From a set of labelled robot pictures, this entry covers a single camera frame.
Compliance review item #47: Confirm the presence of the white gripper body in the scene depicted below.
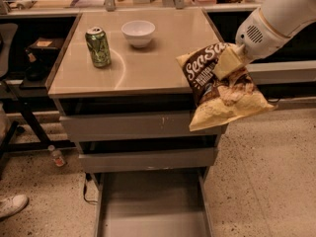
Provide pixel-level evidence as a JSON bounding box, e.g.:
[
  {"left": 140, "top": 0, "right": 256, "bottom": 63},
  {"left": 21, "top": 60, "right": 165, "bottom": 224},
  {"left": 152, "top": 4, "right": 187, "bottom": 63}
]
[{"left": 234, "top": 7, "right": 292, "bottom": 65}]

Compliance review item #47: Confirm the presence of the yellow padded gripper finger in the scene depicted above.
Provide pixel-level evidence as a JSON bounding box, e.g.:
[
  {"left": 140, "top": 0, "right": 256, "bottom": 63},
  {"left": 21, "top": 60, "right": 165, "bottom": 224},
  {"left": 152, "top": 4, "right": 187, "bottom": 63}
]
[{"left": 213, "top": 45, "right": 246, "bottom": 80}]

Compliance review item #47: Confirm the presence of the brown sea salt chip bag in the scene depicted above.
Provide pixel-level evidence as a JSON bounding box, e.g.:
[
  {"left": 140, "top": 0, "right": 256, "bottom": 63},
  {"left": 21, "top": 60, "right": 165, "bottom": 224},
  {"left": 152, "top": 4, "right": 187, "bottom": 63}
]
[{"left": 177, "top": 42, "right": 275, "bottom": 131}]

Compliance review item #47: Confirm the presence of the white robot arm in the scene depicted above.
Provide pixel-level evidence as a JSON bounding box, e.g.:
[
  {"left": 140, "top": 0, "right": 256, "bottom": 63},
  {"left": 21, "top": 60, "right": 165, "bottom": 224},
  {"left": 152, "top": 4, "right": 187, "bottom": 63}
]
[{"left": 212, "top": 0, "right": 316, "bottom": 80}]

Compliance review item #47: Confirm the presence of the grey top drawer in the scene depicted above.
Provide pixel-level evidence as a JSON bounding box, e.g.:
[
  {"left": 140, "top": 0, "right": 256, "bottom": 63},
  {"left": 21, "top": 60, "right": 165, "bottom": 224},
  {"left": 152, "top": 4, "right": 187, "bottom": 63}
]
[{"left": 60, "top": 111, "right": 227, "bottom": 142}]

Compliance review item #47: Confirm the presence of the grey middle drawer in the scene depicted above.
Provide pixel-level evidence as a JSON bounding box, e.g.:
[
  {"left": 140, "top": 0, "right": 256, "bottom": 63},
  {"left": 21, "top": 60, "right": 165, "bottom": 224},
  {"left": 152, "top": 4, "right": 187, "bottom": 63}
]
[{"left": 79, "top": 147, "right": 218, "bottom": 173}]

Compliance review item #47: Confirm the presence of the grey drawer cabinet with counter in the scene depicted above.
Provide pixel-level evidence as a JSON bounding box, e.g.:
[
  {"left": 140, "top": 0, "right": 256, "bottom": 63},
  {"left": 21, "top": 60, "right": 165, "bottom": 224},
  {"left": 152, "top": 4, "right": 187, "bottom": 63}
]
[{"left": 44, "top": 7, "right": 247, "bottom": 183}]

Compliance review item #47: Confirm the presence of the grey open bottom drawer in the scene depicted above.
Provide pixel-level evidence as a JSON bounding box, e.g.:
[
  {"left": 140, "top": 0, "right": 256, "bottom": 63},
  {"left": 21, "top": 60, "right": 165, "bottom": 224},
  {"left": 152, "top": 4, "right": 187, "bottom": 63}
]
[{"left": 93, "top": 169, "right": 213, "bottom": 237}]

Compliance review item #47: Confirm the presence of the white ceramic bowl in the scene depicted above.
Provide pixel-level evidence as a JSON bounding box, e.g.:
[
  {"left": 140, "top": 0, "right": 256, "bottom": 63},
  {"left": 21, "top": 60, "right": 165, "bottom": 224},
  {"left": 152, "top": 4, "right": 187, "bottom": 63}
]
[{"left": 121, "top": 20, "right": 156, "bottom": 48}]

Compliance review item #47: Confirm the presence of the green soda can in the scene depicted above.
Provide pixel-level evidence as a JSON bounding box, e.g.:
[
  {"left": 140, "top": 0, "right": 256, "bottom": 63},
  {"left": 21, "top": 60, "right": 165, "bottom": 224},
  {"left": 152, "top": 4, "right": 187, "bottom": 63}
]
[{"left": 85, "top": 27, "right": 112, "bottom": 68}]

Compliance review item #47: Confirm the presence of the black box with label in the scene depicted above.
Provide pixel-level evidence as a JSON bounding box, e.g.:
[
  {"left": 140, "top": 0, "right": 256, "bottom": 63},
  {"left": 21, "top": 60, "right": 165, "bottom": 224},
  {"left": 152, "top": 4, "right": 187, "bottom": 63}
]
[{"left": 28, "top": 38, "right": 64, "bottom": 61}]

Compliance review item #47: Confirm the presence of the small plastic bottle on floor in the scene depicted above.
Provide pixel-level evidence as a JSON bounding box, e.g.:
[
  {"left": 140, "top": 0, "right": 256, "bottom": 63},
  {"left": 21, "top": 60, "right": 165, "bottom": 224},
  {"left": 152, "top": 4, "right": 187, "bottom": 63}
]
[{"left": 47, "top": 145, "right": 66, "bottom": 167}]

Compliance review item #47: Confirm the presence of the white sneaker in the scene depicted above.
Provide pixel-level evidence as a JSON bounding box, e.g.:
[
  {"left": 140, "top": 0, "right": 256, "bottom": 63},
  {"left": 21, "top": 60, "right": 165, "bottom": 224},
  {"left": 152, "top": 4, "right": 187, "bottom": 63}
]
[{"left": 0, "top": 195, "right": 29, "bottom": 218}]

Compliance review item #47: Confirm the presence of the grey metal shelf rail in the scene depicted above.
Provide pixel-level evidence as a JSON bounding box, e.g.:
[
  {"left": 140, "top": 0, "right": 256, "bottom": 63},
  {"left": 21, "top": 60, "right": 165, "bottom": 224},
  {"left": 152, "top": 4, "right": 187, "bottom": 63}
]
[{"left": 247, "top": 60, "right": 316, "bottom": 85}]

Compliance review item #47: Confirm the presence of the black cable on floor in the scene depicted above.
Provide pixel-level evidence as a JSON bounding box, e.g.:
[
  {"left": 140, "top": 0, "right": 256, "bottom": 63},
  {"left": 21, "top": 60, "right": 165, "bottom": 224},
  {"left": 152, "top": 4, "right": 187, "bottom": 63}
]
[{"left": 82, "top": 173, "right": 99, "bottom": 205}]

